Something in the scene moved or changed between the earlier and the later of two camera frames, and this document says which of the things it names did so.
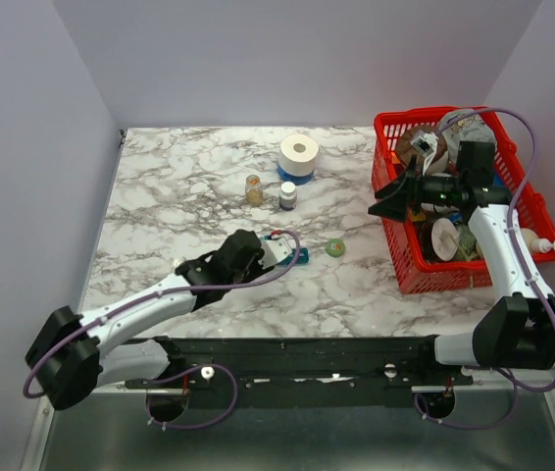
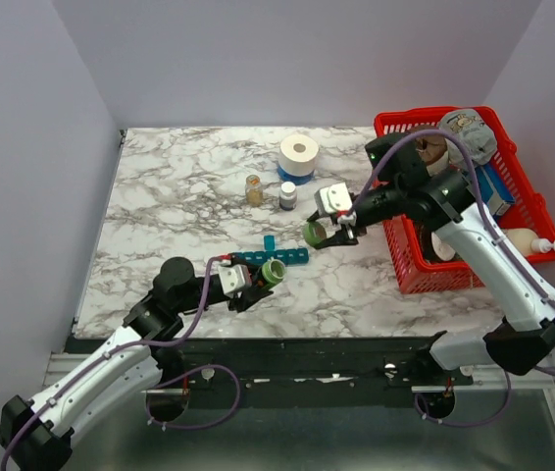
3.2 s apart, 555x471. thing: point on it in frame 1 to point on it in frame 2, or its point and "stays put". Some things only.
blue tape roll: [299, 180] stays put
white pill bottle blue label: [288, 196] stays put
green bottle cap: [335, 247] to [314, 233]
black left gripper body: [254, 270] to [210, 296]
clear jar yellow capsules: [253, 190] stays put
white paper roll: [297, 155] stays put
